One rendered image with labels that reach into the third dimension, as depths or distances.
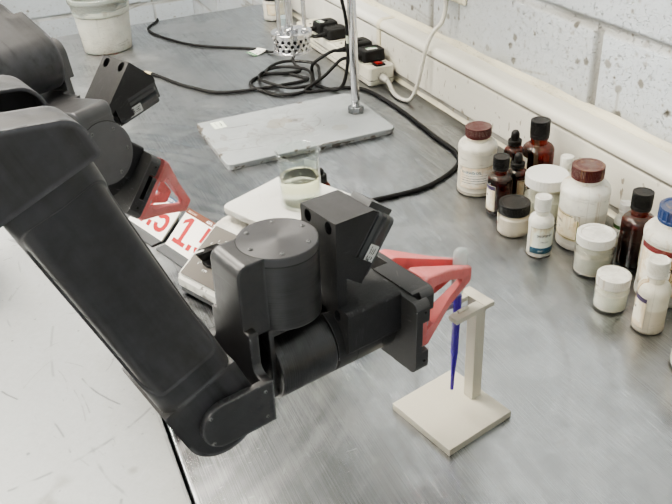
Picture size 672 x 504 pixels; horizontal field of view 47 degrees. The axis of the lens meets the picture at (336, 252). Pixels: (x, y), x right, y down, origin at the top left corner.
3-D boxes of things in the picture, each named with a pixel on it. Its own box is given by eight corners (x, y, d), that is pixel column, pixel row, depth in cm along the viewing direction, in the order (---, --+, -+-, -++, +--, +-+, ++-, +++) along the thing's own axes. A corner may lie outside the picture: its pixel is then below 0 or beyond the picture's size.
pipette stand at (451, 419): (449, 456, 70) (453, 345, 64) (392, 409, 76) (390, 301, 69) (510, 416, 74) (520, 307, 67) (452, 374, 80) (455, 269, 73)
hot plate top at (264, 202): (289, 242, 88) (289, 235, 88) (220, 212, 96) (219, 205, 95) (358, 202, 96) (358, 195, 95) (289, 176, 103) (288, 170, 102)
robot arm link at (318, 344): (304, 272, 60) (225, 305, 56) (349, 305, 56) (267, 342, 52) (308, 344, 63) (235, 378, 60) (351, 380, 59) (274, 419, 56)
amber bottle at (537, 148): (554, 187, 113) (562, 116, 107) (543, 200, 110) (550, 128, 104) (525, 181, 115) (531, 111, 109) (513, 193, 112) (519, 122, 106)
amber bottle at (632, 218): (613, 267, 95) (625, 196, 90) (615, 251, 98) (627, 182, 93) (648, 272, 94) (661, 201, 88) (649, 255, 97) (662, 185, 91)
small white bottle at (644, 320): (663, 320, 86) (677, 253, 81) (663, 338, 83) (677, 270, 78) (631, 315, 87) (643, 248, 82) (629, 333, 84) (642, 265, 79)
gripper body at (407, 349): (352, 243, 65) (277, 273, 61) (435, 297, 58) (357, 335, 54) (353, 307, 68) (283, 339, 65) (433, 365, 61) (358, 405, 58)
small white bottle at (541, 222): (522, 247, 100) (527, 191, 96) (545, 244, 100) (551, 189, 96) (530, 260, 97) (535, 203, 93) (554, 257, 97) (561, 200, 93)
